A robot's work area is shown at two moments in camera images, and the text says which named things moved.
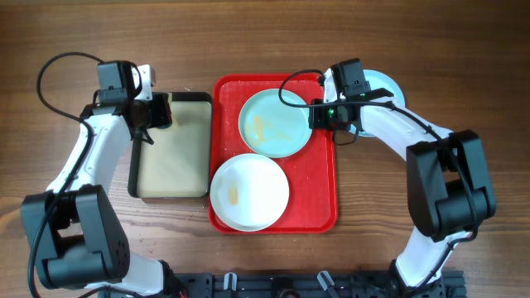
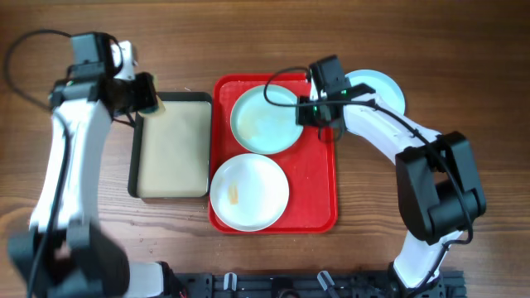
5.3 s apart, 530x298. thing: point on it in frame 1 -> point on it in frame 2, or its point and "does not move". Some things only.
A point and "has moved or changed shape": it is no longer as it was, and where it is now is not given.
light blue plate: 376,79 does not move
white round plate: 249,192 does not move
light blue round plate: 272,128 has moved or changed shape
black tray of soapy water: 178,162 does not move
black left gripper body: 161,110 -> 146,93
